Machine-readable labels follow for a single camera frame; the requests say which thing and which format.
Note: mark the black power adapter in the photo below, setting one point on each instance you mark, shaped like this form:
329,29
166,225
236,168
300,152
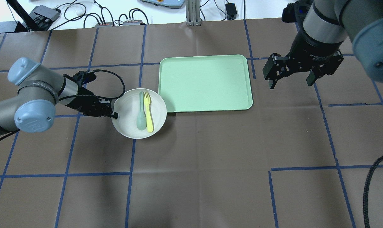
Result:
231,11

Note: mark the small grey hub device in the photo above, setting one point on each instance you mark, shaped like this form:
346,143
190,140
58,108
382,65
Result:
107,24

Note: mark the aluminium frame post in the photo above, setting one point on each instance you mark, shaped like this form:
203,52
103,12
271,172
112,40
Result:
193,13

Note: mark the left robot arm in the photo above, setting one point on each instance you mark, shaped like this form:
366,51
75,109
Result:
39,91

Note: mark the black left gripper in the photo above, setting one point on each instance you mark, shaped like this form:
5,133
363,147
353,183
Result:
87,102

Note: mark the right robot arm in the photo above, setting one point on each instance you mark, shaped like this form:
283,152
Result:
323,27

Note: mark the blue grey teach pendant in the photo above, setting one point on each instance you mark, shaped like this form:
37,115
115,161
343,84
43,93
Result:
172,4

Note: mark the white round plate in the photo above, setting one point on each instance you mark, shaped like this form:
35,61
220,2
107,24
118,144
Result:
128,107

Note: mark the pale green plastic spoon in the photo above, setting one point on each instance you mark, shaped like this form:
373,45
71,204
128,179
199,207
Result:
141,117

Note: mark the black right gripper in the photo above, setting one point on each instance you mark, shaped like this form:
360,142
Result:
315,49

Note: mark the light green tray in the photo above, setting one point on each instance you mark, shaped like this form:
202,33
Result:
205,83

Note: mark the yellow plastic fork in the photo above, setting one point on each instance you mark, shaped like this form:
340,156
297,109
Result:
147,103

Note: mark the black hub box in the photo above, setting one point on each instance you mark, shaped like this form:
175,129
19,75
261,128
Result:
47,12

